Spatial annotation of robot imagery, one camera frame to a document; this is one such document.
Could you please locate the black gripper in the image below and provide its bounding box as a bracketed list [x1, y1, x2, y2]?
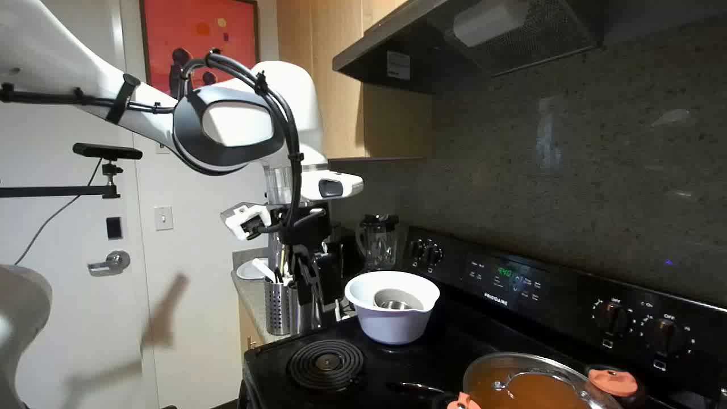
[280, 207, 335, 307]

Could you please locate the white pot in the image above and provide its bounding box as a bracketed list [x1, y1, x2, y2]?
[343, 270, 443, 348]

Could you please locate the mesh metal utensil holder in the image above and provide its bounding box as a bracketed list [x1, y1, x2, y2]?
[262, 277, 296, 338]

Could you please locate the glass blender jar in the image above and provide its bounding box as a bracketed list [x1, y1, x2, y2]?
[354, 214, 403, 272]

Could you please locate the small grey metal cup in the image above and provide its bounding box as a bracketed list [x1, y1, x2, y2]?
[373, 286, 419, 314]

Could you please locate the black coil burner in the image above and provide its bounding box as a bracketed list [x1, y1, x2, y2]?
[285, 336, 369, 392]

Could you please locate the black electric stove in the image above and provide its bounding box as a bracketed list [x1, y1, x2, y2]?
[239, 225, 727, 409]

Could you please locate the dark range hood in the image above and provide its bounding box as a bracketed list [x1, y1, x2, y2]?
[330, 0, 608, 97]

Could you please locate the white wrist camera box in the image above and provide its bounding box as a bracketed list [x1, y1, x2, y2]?
[218, 202, 273, 244]

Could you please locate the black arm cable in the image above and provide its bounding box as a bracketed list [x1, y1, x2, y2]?
[175, 47, 306, 229]

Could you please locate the white light switch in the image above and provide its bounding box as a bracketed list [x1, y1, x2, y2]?
[153, 204, 175, 235]

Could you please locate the wooden wall cabinet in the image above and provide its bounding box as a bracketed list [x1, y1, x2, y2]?
[276, 0, 437, 163]

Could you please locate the silver door lever handle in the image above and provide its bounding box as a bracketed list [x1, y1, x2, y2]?
[86, 250, 131, 277]

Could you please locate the black camera on stand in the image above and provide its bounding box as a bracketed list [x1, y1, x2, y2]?
[0, 140, 145, 202]

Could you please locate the red wall painting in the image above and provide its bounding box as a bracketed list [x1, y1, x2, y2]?
[138, 0, 262, 97]

